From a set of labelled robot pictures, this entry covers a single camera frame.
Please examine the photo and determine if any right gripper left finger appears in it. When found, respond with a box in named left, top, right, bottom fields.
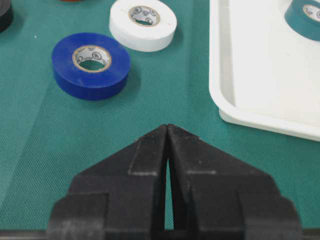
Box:
left=46, top=125, right=168, bottom=240

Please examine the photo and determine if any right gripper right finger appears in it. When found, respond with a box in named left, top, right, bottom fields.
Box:
left=167, top=124, right=303, bottom=240

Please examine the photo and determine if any blue tape roll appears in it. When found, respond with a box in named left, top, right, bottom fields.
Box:
left=51, top=32, right=131, bottom=101

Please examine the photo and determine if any teal tape roll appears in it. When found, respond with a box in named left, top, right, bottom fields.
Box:
left=284, top=0, right=320, bottom=42

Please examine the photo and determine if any orange tape roll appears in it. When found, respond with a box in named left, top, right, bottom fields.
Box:
left=60, top=0, right=82, bottom=3

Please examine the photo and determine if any black tape roll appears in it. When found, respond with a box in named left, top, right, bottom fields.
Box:
left=0, top=0, right=14, bottom=32

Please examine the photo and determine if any white plastic tray case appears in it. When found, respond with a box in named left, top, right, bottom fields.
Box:
left=209, top=0, right=320, bottom=141

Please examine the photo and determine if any white tape roll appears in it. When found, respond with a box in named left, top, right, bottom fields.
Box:
left=109, top=0, right=178, bottom=52

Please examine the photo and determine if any green table cloth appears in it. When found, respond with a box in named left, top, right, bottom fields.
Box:
left=0, top=0, right=320, bottom=229

